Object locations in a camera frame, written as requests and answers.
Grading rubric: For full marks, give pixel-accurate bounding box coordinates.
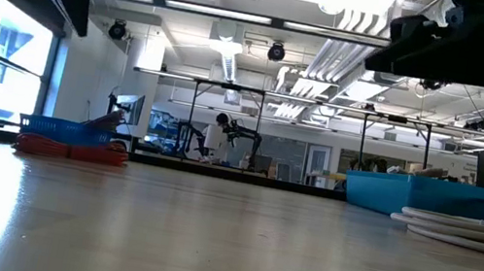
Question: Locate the orange-red cable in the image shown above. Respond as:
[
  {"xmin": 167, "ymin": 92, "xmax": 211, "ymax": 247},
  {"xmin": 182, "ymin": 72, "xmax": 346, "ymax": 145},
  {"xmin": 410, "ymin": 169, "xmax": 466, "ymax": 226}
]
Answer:
[{"xmin": 12, "ymin": 125, "xmax": 132, "ymax": 171}]

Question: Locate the computer monitor on arm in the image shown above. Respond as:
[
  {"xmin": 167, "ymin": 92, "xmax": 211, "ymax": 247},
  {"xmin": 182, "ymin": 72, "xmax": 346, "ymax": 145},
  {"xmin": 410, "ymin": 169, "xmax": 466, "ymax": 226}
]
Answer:
[{"xmin": 103, "ymin": 89, "xmax": 147, "ymax": 136}]

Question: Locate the small blue mesh basket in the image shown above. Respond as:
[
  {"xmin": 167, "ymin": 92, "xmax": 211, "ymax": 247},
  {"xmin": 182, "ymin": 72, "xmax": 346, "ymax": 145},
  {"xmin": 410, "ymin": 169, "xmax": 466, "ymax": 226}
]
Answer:
[{"xmin": 16, "ymin": 112, "xmax": 116, "ymax": 154}]

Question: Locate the large blue plastic bin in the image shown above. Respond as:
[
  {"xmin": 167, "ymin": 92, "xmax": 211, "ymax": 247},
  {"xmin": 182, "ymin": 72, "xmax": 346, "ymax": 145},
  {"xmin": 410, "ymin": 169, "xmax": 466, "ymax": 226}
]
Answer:
[{"xmin": 340, "ymin": 163, "xmax": 484, "ymax": 231}]

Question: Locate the long LED light bar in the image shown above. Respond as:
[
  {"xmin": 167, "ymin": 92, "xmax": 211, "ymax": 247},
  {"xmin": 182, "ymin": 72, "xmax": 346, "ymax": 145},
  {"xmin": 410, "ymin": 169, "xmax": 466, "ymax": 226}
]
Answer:
[{"xmin": 90, "ymin": 0, "xmax": 393, "ymax": 51}]

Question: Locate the person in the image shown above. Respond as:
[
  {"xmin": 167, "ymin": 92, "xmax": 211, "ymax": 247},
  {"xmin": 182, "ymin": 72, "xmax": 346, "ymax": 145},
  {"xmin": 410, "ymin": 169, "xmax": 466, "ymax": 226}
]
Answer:
[{"xmin": 197, "ymin": 109, "xmax": 237, "ymax": 168}]

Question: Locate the black ceiling camera cluster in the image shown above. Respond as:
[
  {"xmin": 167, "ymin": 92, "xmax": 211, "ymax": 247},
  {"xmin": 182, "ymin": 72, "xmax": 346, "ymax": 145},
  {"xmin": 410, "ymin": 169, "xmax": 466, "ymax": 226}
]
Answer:
[{"xmin": 419, "ymin": 76, "xmax": 447, "ymax": 94}]

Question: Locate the black gantry frame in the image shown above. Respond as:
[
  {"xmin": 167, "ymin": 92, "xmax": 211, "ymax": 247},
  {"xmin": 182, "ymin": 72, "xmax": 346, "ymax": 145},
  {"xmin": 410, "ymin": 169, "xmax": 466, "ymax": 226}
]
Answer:
[
  {"xmin": 354, "ymin": 109, "xmax": 436, "ymax": 180},
  {"xmin": 179, "ymin": 76, "xmax": 268, "ymax": 173}
]

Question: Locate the black aluminium table frame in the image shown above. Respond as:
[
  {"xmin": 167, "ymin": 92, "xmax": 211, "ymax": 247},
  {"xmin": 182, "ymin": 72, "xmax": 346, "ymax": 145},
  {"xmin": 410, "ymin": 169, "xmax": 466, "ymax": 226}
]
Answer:
[{"xmin": 125, "ymin": 150, "xmax": 348, "ymax": 203}]

